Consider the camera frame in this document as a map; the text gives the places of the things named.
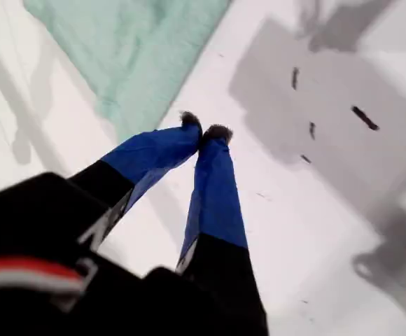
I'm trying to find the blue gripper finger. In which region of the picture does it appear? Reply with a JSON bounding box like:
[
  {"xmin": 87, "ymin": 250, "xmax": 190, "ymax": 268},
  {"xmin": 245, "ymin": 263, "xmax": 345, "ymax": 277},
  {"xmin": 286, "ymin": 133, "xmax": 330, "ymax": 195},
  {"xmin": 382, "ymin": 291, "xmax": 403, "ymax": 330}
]
[
  {"xmin": 66, "ymin": 110, "xmax": 204, "ymax": 252},
  {"xmin": 174, "ymin": 123, "xmax": 270, "ymax": 336}
]

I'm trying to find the pale green T-shirt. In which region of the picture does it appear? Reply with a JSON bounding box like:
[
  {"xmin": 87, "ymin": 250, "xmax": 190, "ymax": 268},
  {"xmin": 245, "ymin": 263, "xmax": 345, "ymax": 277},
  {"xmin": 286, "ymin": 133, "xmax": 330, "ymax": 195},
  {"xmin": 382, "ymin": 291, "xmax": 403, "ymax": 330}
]
[{"xmin": 22, "ymin": 0, "xmax": 234, "ymax": 139}]

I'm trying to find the arm red white wire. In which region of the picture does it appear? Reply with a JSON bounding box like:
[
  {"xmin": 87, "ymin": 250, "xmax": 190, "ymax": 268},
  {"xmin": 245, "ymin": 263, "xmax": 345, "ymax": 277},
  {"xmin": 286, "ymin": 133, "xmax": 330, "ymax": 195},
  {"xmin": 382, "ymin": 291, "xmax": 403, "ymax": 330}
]
[{"xmin": 0, "ymin": 257, "xmax": 87, "ymax": 297}]

